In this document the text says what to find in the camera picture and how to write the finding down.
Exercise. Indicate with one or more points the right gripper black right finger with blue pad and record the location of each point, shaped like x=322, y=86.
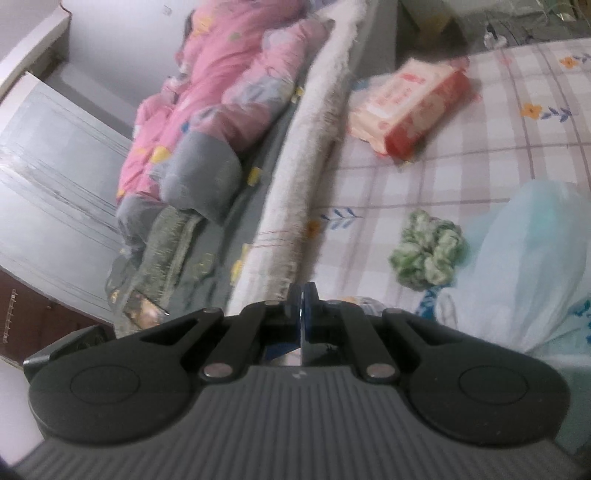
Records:
x=345, y=326

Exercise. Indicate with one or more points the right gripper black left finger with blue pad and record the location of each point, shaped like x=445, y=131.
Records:
x=258, y=326

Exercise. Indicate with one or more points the white frayed mattress pad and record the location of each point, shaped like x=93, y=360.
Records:
x=275, y=254

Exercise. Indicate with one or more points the dark green bed sheet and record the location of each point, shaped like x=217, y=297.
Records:
x=231, y=230

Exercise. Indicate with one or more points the black smartphone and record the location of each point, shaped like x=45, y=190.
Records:
x=143, y=312

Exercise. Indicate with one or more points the green white knitted scrunchie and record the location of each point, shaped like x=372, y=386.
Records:
x=429, y=251

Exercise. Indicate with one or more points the green patterned pillow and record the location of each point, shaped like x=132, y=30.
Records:
x=168, y=244

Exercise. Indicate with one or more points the white plastic bag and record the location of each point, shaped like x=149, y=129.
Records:
x=525, y=282

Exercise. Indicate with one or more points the red pink tissue pack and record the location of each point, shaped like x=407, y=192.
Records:
x=411, y=102

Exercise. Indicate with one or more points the white cabinet door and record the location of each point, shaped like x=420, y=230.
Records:
x=59, y=175

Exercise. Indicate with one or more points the pink grey quilt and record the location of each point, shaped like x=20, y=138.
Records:
x=238, y=66

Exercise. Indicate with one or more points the plaid floral table cloth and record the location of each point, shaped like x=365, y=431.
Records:
x=528, y=118

